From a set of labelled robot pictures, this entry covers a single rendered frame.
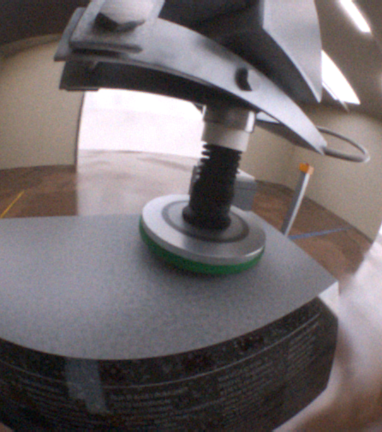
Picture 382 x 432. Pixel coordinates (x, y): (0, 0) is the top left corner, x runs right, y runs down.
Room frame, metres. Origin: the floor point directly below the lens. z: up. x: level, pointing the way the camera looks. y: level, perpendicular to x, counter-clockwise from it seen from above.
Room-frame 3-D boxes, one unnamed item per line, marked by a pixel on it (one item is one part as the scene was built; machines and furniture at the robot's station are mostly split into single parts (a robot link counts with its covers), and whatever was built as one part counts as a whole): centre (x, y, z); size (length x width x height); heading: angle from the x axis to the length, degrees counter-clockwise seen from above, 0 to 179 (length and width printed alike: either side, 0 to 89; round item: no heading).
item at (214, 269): (0.28, -0.03, 0.90); 0.22 x 0.22 x 0.04
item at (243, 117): (0.27, -0.02, 1.21); 0.12 x 0.09 x 0.30; 133
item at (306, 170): (1.72, -1.07, 0.54); 0.20 x 0.20 x 1.09; 29
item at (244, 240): (0.28, -0.03, 0.90); 0.21 x 0.21 x 0.01
